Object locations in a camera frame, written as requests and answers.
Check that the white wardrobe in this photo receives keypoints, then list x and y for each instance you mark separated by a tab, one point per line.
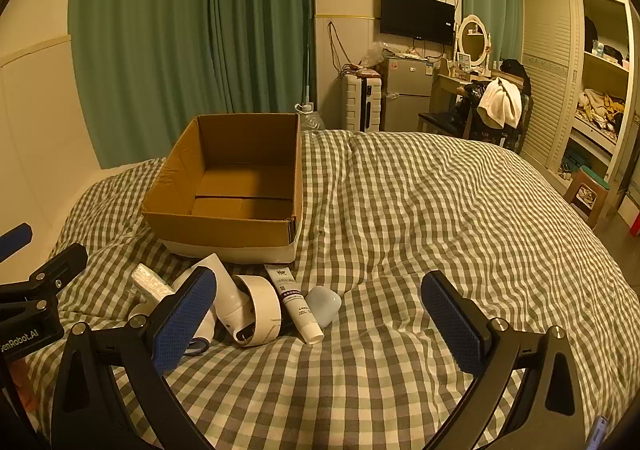
550	80

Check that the white tube with purple label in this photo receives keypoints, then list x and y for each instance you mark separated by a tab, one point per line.
295	300

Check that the cardboard box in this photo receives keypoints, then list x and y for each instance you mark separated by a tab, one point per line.
235	155

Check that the white towel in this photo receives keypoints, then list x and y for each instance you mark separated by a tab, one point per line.
500	102

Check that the clear water bottle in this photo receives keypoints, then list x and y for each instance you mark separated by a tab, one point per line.
312	122

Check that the black bag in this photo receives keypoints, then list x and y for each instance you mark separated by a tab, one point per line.
515	72

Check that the white handheld device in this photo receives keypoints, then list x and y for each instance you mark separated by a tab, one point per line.
227	287

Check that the clear plastic bag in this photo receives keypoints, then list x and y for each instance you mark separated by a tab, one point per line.
377	55

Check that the white tissue packet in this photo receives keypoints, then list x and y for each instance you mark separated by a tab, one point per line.
150	282

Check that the grey checkered blanket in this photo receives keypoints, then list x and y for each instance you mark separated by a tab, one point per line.
400	210

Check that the white tape roll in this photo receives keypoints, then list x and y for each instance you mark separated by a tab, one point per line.
262	302

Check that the white oval mirror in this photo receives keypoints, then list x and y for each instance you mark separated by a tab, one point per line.
474	37

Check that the black wall television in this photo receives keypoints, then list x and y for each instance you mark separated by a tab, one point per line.
417	15

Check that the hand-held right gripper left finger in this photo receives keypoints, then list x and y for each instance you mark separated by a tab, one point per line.
184	322

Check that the grey small fridge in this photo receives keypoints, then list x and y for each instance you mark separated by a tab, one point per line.
406	95

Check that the dark chair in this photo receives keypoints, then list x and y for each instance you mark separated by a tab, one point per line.
522	125

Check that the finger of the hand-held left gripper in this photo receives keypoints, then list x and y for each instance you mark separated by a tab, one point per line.
60	265
14	241

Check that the small green-topped stool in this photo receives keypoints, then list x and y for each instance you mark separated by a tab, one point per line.
587	195

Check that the white suitcase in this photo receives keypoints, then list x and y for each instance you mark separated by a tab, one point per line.
361	102

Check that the wooden dressing table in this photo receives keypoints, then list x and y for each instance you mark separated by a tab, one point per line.
445	90

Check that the pale blue earbud case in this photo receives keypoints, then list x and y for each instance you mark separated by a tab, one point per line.
324	306

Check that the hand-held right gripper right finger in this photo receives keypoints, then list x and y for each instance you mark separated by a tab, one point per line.
454	325

